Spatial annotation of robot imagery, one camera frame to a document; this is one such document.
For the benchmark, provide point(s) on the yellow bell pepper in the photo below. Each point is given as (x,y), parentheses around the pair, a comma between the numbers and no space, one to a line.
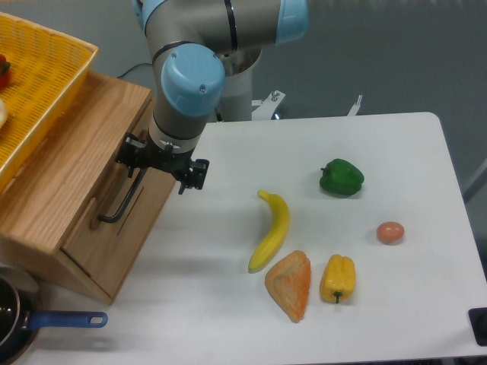
(338,280)

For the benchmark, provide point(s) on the brown egg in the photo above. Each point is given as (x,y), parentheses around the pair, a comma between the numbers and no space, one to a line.
(390,232)

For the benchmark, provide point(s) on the white round object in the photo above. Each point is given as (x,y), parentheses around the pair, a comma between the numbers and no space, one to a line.
(3,113)

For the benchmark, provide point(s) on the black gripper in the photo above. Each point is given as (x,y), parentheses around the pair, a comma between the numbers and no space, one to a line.
(135,153)

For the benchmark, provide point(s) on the green bell pepper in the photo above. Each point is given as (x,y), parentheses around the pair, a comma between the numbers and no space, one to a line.
(340,177)

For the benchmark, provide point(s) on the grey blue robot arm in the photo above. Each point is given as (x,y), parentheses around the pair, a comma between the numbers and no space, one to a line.
(186,40)

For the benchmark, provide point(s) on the red tomato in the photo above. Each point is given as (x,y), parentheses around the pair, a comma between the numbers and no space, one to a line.
(5,72)

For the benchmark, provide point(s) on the yellow banana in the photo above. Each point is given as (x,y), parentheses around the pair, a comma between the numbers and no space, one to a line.
(276,235)

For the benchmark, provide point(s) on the blue handled saucepan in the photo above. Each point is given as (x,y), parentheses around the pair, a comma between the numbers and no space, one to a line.
(23,315)

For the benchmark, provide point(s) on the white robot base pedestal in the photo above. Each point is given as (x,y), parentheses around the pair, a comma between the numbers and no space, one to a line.
(236,100)

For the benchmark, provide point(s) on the black corner device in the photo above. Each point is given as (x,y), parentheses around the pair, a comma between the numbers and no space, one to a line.
(478,321)

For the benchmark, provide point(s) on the wooden drawer cabinet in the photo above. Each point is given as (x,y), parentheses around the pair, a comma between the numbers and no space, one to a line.
(50,213)

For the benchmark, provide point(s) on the orange bread slice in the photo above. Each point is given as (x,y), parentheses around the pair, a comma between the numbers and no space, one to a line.
(288,284)

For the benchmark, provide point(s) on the yellow plastic basket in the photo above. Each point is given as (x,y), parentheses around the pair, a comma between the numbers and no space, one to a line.
(48,69)

